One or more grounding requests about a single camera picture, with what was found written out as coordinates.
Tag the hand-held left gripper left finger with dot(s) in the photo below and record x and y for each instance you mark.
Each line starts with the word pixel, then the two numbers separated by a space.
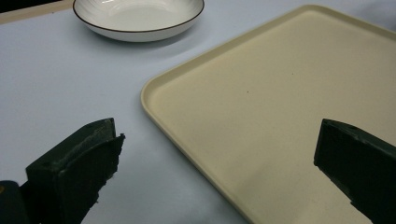
pixel 74 174

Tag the beige plastic tray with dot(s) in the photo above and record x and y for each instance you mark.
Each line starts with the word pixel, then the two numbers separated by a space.
pixel 280 118

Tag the white bowl with dark rim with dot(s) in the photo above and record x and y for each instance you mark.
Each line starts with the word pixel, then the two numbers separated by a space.
pixel 140 17

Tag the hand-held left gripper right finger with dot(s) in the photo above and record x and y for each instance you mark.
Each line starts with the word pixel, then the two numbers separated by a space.
pixel 361 161

